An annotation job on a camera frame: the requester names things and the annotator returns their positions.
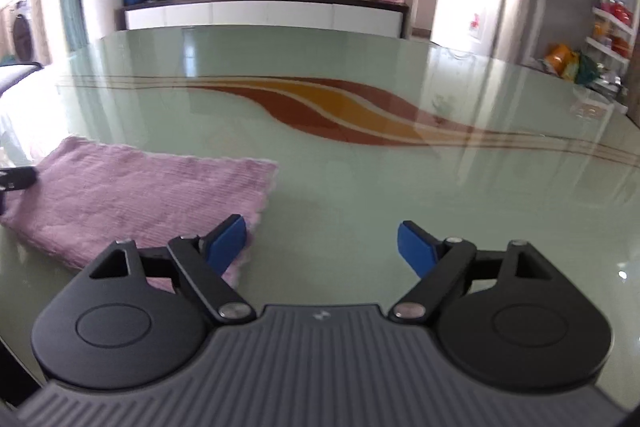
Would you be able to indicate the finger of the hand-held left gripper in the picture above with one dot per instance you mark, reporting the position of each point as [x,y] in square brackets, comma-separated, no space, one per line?
[20,177]

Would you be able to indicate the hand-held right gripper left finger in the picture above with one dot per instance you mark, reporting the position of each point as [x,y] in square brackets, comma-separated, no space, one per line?
[227,241]

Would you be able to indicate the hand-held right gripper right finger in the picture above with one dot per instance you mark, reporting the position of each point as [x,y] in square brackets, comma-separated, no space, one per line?
[414,247]

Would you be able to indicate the pink towel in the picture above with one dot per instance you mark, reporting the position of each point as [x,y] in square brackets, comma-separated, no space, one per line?
[125,189]

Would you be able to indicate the washing machine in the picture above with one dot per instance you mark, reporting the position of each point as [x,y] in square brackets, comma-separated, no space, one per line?
[22,32]

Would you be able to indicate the white television cabinet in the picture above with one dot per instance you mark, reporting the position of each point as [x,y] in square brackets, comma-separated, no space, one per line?
[250,14]

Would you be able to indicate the yellow bag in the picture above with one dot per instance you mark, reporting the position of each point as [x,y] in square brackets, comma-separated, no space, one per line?
[559,61]

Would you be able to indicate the green bag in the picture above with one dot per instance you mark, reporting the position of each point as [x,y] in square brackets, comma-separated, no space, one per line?
[587,69]

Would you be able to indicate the white shelf cart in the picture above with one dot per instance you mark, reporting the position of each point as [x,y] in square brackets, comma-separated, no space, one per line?
[612,27]

